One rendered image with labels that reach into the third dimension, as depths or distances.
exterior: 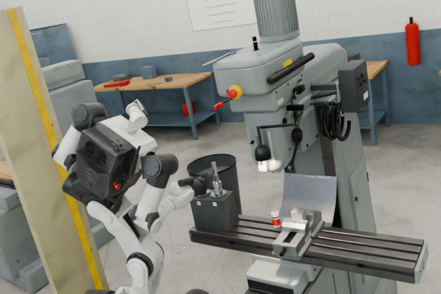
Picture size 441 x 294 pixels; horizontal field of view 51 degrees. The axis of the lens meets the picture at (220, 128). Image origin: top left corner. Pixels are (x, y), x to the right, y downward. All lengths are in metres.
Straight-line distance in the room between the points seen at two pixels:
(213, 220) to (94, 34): 6.88
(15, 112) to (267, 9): 1.80
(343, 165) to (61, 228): 2.02
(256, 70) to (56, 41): 7.54
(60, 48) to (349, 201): 7.36
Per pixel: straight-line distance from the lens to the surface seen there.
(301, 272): 2.39
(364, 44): 6.42
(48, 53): 9.14
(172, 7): 7.76
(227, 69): 1.99
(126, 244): 2.36
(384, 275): 2.26
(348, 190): 2.73
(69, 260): 3.67
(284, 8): 2.27
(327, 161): 2.62
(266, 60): 1.96
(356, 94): 2.25
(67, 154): 2.29
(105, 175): 2.03
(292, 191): 2.74
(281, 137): 2.16
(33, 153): 3.36
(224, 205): 2.51
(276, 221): 2.52
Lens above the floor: 2.22
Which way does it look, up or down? 17 degrees down
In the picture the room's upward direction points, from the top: 11 degrees counter-clockwise
